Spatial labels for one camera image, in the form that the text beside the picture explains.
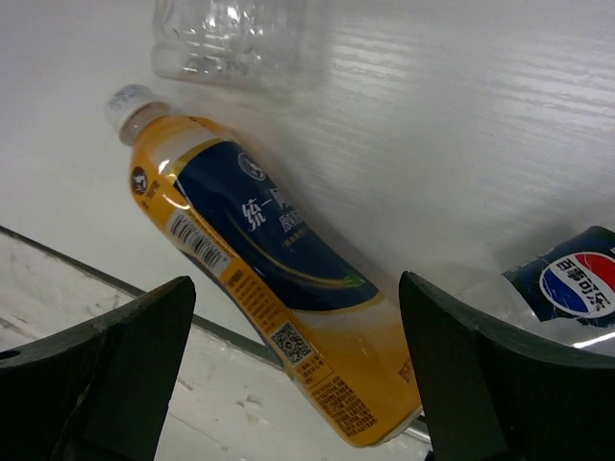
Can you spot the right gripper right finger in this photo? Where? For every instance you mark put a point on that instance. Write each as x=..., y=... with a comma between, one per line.
x=491, y=391

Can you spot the orange tea bottle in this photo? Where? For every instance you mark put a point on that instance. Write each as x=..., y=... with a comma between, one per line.
x=336, y=334

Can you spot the clear plastic bottle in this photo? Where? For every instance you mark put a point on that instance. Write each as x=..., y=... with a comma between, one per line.
x=261, y=46

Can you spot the pepsi label small bottle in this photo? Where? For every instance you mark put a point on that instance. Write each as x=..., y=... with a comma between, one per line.
x=565, y=295

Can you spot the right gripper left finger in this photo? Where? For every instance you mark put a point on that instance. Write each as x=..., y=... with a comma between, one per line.
x=99, y=390

